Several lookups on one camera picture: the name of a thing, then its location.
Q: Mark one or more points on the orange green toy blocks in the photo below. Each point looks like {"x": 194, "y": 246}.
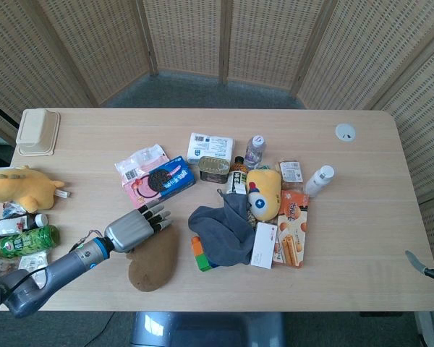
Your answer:
{"x": 201, "y": 255}

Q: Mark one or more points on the dark drink bottle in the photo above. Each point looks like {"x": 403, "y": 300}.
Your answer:
{"x": 237, "y": 178}

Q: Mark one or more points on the woven folding screen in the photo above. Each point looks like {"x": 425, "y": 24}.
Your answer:
{"x": 217, "y": 47}

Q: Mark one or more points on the orange egg roll box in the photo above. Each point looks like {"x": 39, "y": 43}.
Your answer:
{"x": 293, "y": 228}

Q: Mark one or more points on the clear water bottle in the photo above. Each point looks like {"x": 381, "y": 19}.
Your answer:
{"x": 255, "y": 150}

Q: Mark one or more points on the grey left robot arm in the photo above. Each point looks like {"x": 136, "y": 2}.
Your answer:
{"x": 50, "y": 272}

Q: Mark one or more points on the white tissue pack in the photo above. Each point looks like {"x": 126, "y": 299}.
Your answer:
{"x": 210, "y": 146}

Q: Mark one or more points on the dark soy sauce bottle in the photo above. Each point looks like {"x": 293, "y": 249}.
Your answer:
{"x": 11, "y": 225}

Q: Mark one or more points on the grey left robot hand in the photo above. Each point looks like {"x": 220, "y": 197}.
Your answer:
{"x": 129, "y": 229}

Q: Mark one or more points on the clear wrapped bread packet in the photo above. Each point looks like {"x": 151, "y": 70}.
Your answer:
{"x": 291, "y": 172}

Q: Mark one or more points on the blue oreo cookie box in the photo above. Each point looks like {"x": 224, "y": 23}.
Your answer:
{"x": 168, "y": 178}

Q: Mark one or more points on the green tea bottle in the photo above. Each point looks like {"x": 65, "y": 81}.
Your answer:
{"x": 23, "y": 243}

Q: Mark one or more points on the white card box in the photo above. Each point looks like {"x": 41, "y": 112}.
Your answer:
{"x": 264, "y": 245}

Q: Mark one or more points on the clear snack bag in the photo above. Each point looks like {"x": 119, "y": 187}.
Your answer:
{"x": 32, "y": 262}

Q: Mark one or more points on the pink snack packet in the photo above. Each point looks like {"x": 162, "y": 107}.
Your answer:
{"x": 141, "y": 167}

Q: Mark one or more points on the white plastic bottle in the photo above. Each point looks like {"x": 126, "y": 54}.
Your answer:
{"x": 319, "y": 180}

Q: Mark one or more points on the yellow plush toy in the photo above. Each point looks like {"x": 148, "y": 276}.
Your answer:
{"x": 262, "y": 191}
{"x": 15, "y": 187}

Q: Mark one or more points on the gold tin can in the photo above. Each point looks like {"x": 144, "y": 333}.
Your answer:
{"x": 214, "y": 168}

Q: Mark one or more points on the blue plastic bin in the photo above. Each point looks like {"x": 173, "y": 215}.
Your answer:
{"x": 206, "y": 329}

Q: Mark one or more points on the beige lidded food container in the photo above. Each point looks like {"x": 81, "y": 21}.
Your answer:
{"x": 37, "y": 132}

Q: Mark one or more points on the grey cloth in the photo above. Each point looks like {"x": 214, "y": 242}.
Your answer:
{"x": 222, "y": 232}

